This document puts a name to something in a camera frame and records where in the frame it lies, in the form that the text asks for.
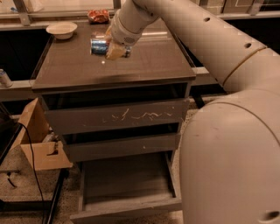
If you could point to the black metal cart frame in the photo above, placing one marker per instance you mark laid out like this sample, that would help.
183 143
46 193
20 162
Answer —
9 130

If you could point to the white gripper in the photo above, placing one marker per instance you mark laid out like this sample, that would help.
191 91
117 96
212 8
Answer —
123 32

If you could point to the red crumpled snack bag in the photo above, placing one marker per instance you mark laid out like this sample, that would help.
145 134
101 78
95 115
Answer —
98 16

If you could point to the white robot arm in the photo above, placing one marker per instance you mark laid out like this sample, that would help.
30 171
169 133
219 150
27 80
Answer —
230 150

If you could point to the grey bottom drawer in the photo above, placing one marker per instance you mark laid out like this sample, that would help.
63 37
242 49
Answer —
121 188

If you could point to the grey drawer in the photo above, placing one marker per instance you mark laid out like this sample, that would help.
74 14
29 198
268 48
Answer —
121 188
121 148
116 117

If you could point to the white bowl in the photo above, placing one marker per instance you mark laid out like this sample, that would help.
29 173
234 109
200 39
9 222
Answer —
62 30

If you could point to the cardboard box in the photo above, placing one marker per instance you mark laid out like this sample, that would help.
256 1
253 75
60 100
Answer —
47 155

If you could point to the white can on ledge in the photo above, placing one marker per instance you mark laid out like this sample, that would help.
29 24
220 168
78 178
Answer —
5 79

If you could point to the grey drawer cabinet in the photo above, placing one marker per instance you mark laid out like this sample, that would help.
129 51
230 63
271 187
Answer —
73 78

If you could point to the grey top drawer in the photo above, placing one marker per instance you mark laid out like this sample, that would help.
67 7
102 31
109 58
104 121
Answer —
116 117

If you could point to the grey middle drawer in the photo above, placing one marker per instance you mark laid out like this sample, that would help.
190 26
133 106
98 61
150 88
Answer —
121 148

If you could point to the blue redbull can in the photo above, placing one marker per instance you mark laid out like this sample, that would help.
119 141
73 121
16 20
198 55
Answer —
100 47

